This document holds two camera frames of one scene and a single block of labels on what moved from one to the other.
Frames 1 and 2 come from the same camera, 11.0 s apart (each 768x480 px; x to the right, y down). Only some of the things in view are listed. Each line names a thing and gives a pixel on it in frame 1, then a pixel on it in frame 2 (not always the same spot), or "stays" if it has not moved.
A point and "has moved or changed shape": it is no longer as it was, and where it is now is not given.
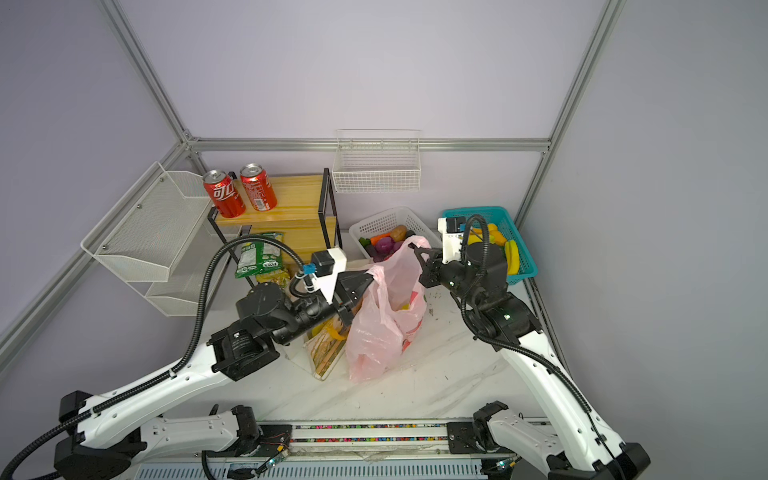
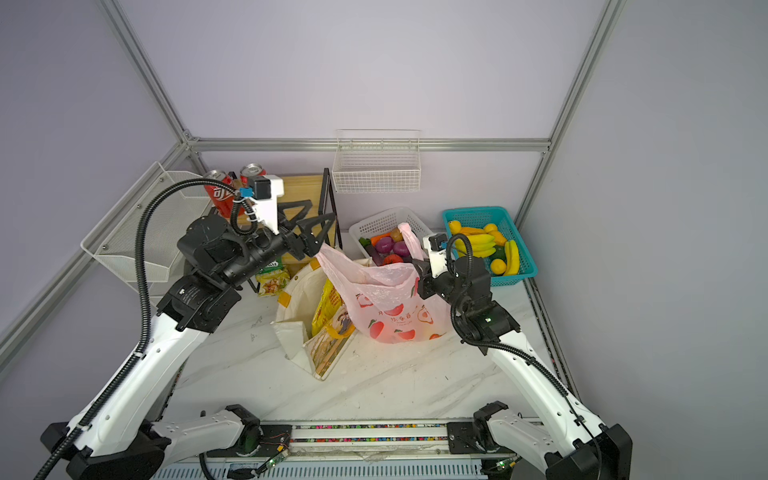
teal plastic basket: [499, 215] stays
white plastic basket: [383, 222] stays
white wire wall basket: [377, 160] stays
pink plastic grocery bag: [388, 314] has moved or changed shape
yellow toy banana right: [513, 257] stays
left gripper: [346, 299] -> [311, 244]
